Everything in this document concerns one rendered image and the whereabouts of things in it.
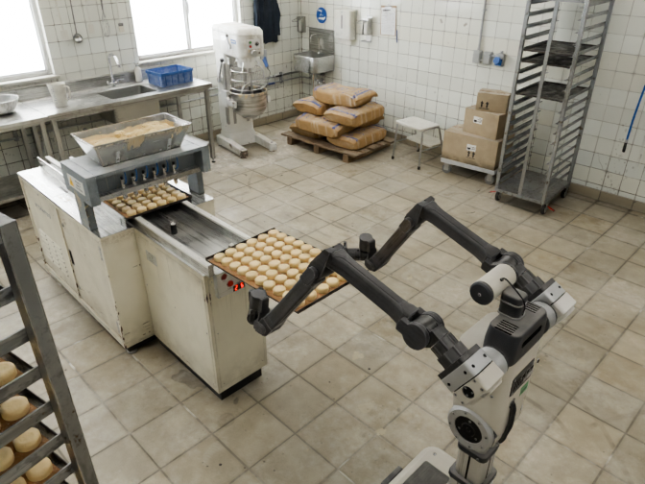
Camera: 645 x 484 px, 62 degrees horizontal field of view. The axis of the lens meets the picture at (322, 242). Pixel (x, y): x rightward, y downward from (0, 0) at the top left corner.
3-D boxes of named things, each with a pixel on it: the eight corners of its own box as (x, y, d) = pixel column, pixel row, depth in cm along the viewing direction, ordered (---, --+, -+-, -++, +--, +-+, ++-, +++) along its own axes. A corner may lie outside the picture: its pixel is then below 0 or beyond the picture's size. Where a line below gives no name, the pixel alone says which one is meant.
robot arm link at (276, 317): (318, 278, 164) (341, 267, 171) (307, 262, 165) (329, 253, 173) (259, 341, 192) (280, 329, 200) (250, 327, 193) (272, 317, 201)
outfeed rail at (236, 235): (87, 155, 392) (85, 145, 388) (91, 154, 394) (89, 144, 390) (258, 255, 267) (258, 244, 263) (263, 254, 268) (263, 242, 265)
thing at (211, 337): (155, 345, 335) (130, 217, 291) (202, 322, 356) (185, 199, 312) (220, 406, 292) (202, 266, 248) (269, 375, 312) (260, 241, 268)
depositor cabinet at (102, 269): (48, 277, 403) (16, 172, 362) (136, 244, 447) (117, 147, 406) (128, 360, 324) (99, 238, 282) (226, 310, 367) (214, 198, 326)
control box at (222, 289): (215, 296, 261) (212, 272, 254) (253, 277, 275) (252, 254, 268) (219, 299, 258) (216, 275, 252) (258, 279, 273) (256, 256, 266)
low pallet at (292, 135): (281, 141, 672) (280, 133, 667) (324, 127, 724) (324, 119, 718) (355, 165, 601) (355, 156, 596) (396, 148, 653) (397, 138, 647)
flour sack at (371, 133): (353, 153, 604) (353, 140, 597) (324, 145, 628) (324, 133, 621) (390, 137, 652) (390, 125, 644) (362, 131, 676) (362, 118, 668)
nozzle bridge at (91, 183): (73, 218, 303) (59, 161, 286) (185, 182, 347) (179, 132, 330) (99, 238, 282) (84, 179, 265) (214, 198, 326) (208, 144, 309)
